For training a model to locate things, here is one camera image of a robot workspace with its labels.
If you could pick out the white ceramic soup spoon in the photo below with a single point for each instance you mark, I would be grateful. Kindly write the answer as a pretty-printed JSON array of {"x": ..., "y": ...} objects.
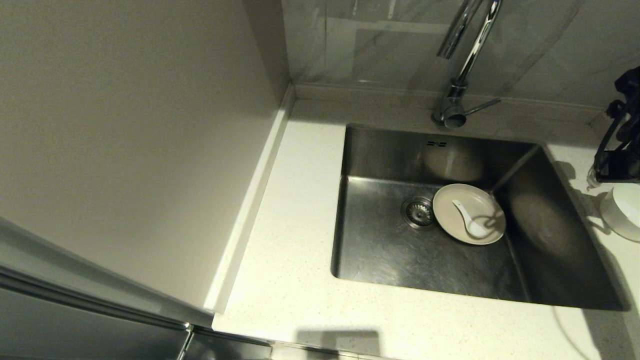
[{"x": 475, "y": 229}]

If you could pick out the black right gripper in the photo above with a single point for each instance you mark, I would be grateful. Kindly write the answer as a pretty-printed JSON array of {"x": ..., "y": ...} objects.
[{"x": 620, "y": 167}]

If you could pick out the round metal drain strainer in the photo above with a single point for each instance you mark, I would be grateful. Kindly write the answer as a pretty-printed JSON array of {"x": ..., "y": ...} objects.
[{"x": 419, "y": 212}]

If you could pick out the white round plate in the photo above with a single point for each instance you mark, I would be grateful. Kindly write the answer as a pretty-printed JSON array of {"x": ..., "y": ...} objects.
[{"x": 450, "y": 220}]

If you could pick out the chrome gooseneck faucet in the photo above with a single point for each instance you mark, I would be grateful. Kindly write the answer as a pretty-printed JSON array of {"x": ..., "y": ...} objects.
[{"x": 450, "y": 112}]

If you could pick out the stainless steel appliance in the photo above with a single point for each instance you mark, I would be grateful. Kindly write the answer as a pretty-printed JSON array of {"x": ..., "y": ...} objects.
[{"x": 75, "y": 320}]

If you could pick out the white ceramic bowl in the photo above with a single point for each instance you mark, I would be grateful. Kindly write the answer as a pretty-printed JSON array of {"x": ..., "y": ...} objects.
[{"x": 625, "y": 212}]

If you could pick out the stainless steel sink basin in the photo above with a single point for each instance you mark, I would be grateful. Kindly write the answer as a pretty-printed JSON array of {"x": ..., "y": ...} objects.
[{"x": 380, "y": 250}]

